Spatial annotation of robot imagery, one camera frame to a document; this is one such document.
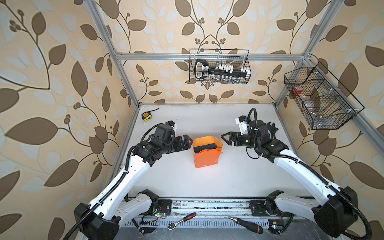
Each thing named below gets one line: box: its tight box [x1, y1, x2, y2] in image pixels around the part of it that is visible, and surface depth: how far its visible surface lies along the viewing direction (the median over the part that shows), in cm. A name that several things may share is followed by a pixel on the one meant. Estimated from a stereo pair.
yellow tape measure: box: [141, 107, 160, 122], surface depth 113 cm
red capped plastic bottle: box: [293, 85, 304, 94], surface depth 89 cm
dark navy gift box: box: [193, 143, 218, 153], surface depth 84 cm
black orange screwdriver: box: [229, 216, 264, 234], surface depth 70 cm
